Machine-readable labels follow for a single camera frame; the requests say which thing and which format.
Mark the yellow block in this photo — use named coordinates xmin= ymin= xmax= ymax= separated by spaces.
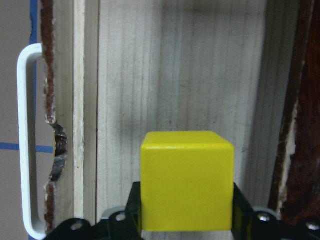
xmin=140 ymin=131 xmax=235 ymax=232

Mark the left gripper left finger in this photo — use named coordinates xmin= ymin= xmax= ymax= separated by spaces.
xmin=125 ymin=182 xmax=143 ymax=240

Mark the dark wooden drawer cabinet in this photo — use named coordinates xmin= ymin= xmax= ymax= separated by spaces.
xmin=268 ymin=0 xmax=320 ymax=226

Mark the white drawer handle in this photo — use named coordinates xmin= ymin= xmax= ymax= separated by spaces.
xmin=16 ymin=43 xmax=46 ymax=240

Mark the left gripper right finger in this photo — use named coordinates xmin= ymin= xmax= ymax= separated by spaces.
xmin=231 ymin=183 xmax=254 ymax=240

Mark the light wooden drawer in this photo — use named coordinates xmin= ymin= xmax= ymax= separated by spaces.
xmin=40 ymin=0 xmax=300 ymax=233

